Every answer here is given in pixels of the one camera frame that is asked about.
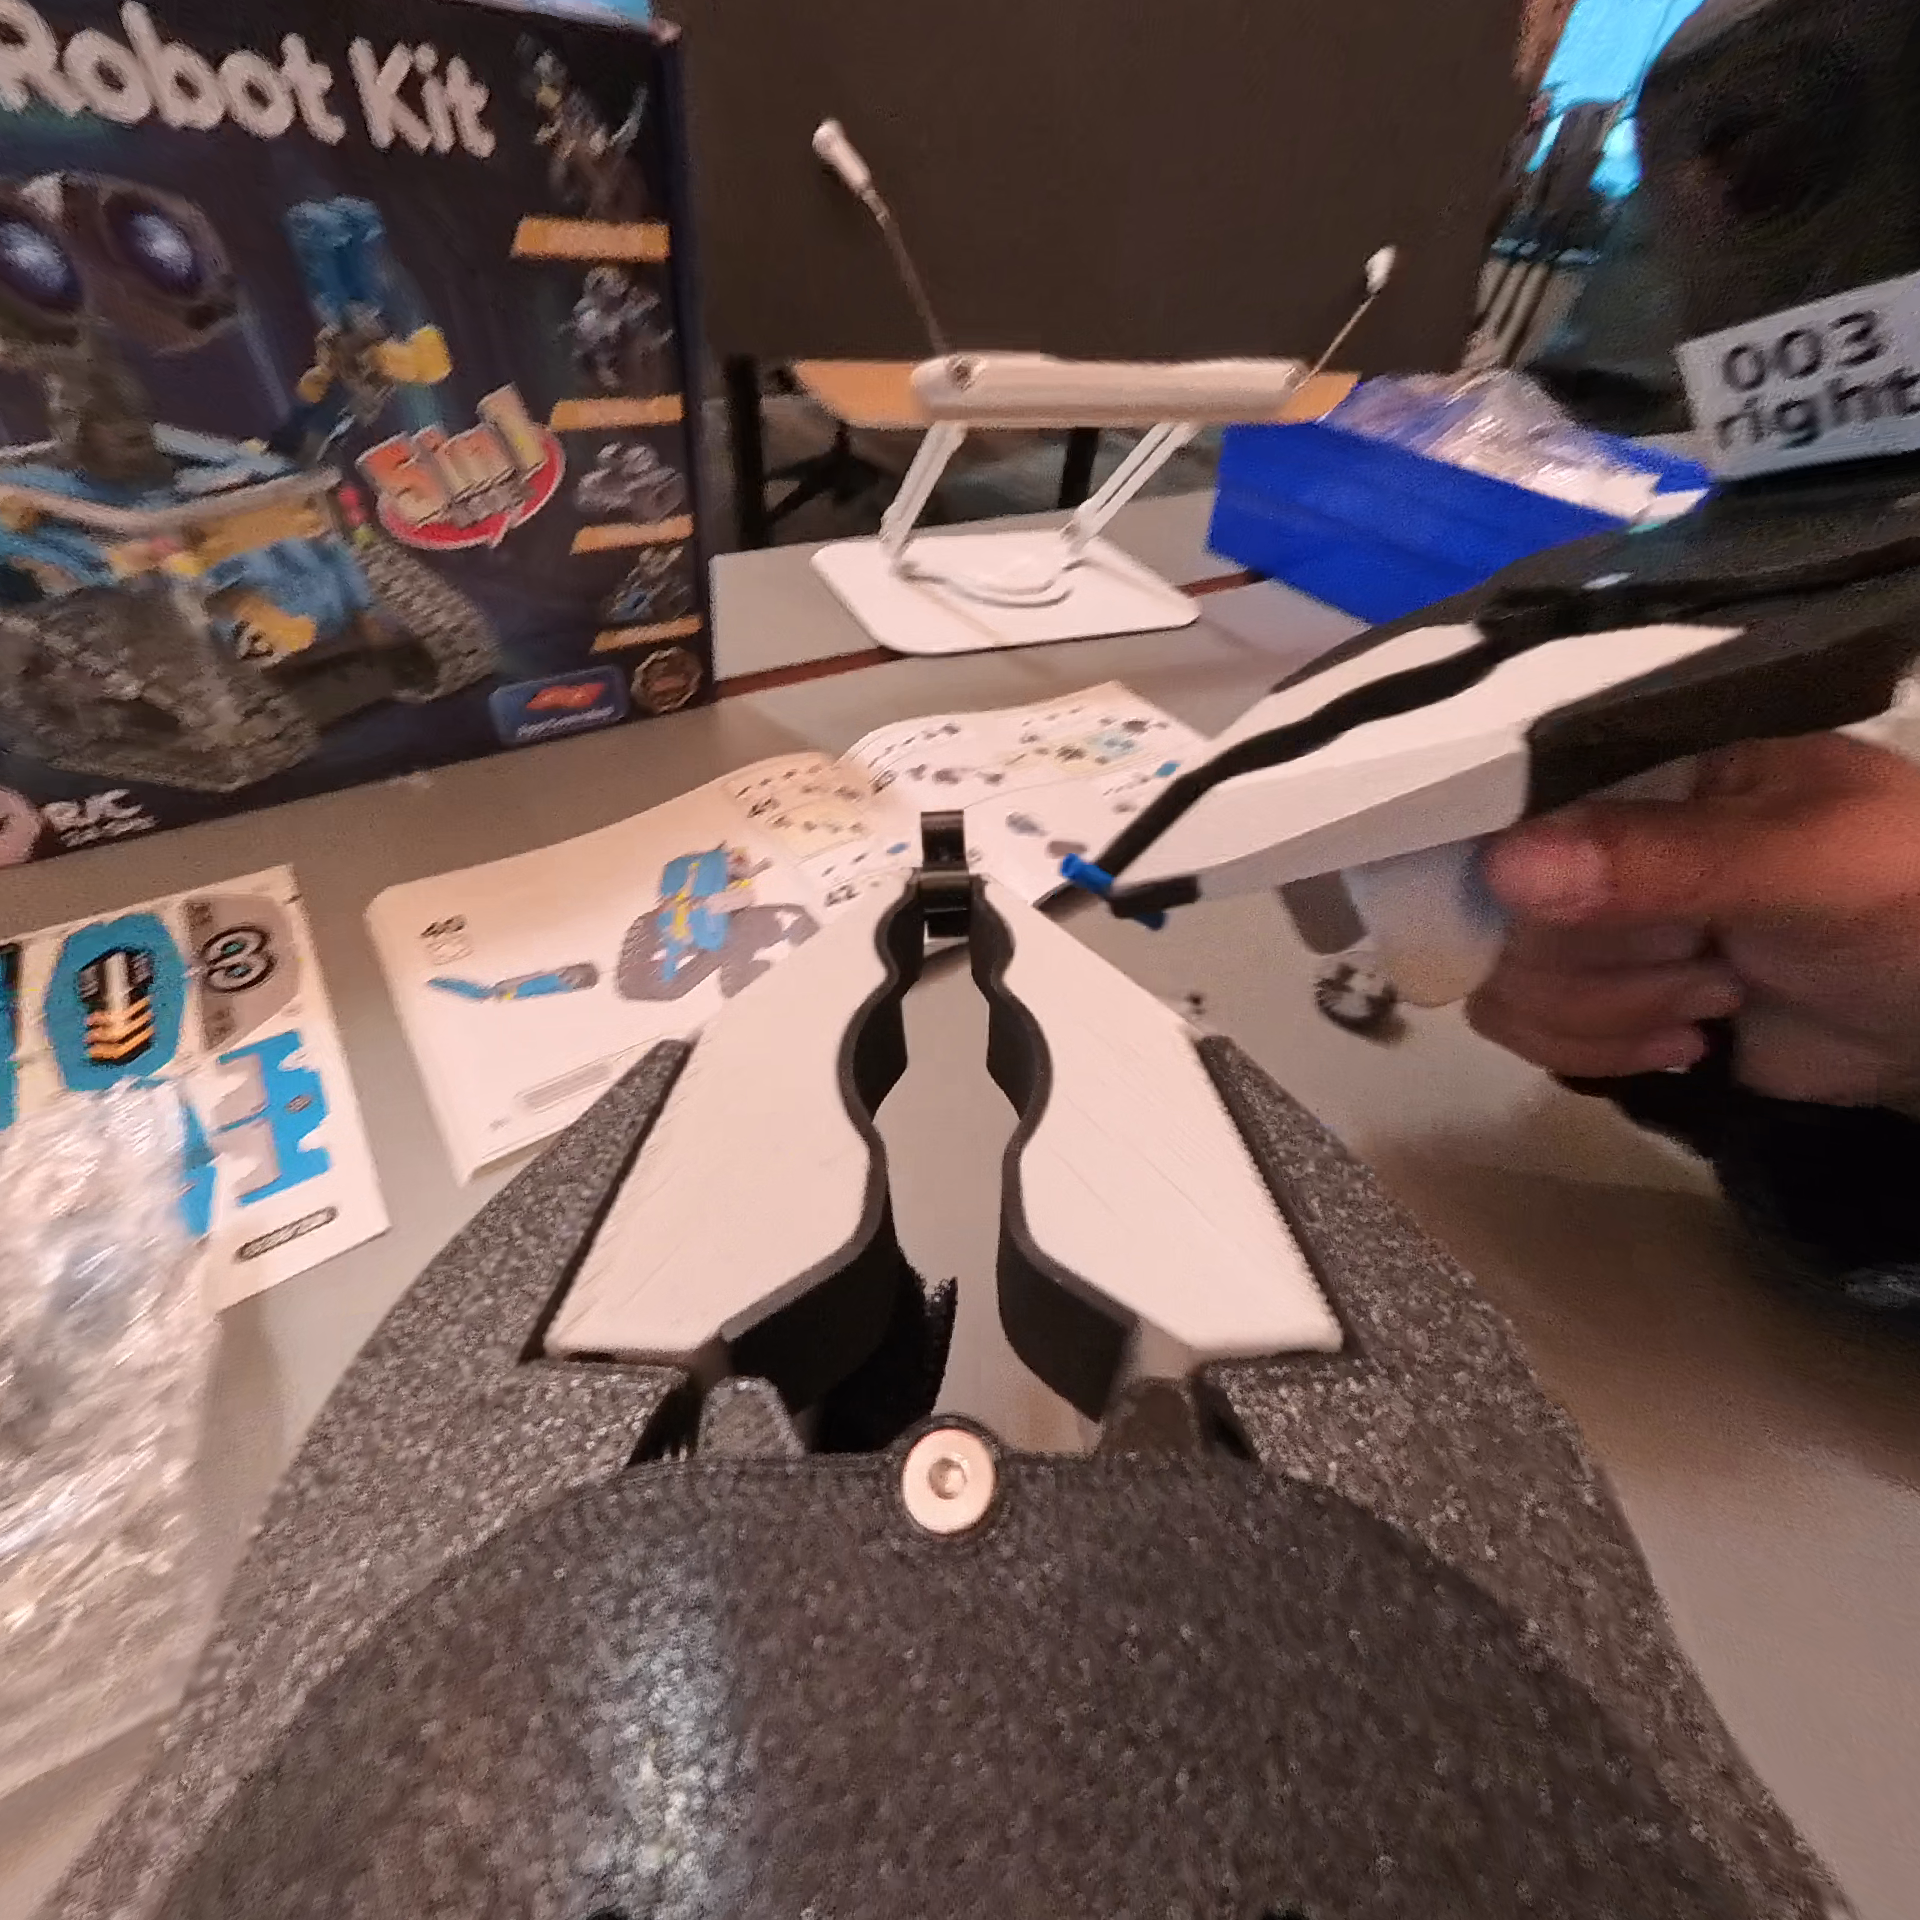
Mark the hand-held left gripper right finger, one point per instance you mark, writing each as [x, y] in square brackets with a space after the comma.
[1154, 1186]

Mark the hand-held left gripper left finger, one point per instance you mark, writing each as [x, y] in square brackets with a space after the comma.
[718, 1186]

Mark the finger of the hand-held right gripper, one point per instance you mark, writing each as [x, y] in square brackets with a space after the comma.
[1395, 782]
[1379, 661]

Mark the blue connector pin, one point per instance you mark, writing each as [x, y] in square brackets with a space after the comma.
[1083, 872]

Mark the black T-shaped connector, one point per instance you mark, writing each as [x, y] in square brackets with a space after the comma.
[945, 840]

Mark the person's right forearm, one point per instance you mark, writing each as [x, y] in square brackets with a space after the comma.
[1845, 1200]

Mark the grey desk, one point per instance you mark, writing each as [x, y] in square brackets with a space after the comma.
[1575, 1350]

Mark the black desk partition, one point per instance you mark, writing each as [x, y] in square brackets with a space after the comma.
[1124, 181]

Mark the person's right hand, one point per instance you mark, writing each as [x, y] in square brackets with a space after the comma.
[1725, 900]

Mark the blue plastic bin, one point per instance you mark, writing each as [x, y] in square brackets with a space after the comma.
[1350, 524]

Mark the black gear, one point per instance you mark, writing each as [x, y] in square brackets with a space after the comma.
[1357, 1005]

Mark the clear plastic bag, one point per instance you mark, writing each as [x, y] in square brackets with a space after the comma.
[1501, 435]

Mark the open instruction booklet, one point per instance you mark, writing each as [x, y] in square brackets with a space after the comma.
[524, 1020]

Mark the short metal rod white tip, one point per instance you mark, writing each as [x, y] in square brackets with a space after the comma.
[1379, 268]

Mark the blue sticker sheet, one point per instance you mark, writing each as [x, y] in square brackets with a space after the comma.
[257, 1048]

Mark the bubble wrap bag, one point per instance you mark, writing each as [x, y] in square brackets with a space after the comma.
[90, 1426]

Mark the long metal rod white tip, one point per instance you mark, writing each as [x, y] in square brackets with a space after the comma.
[826, 141]

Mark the dark blue robot kit box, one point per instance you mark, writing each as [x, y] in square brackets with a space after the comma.
[377, 377]

